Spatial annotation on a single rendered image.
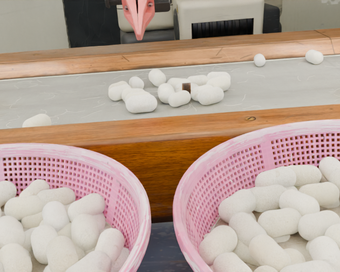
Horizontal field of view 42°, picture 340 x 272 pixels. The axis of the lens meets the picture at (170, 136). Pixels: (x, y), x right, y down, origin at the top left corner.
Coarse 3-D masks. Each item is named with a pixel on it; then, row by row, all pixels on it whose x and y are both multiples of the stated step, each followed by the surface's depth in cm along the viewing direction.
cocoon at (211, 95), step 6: (204, 90) 54; (210, 90) 54; (216, 90) 54; (222, 90) 55; (198, 96) 54; (204, 96) 53; (210, 96) 54; (216, 96) 54; (222, 96) 54; (204, 102) 54; (210, 102) 54; (216, 102) 55
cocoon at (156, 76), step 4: (152, 72) 64; (156, 72) 63; (160, 72) 63; (148, 76) 65; (152, 76) 63; (156, 76) 62; (160, 76) 62; (164, 76) 63; (152, 80) 63; (156, 80) 62; (160, 80) 62; (164, 80) 63; (156, 84) 63; (160, 84) 63
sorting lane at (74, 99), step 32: (224, 64) 73; (288, 64) 70; (320, 64) 69; (0, 96) 65; (32, 96) 64; (64, 96) 62; (96, 96) 61; (224, 96) 57; (256, 96) 57; (288, 96) 56; (320, 96) 55; (0, 128) 52
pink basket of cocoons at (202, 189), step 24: (336, 120) 39; (240, 144) 37; (264, 144) 38; (288, 144) 39; (312, 144) 39; (336, 144) 39; (192, 168) 32; (216, 168) 35; (240, 168) 37; (264, 168) 38; (192, 192) 31; (216, 192) 34; (192, 216) 30; (216, 216) 34; (192, 240) 27; (192, 264) 23
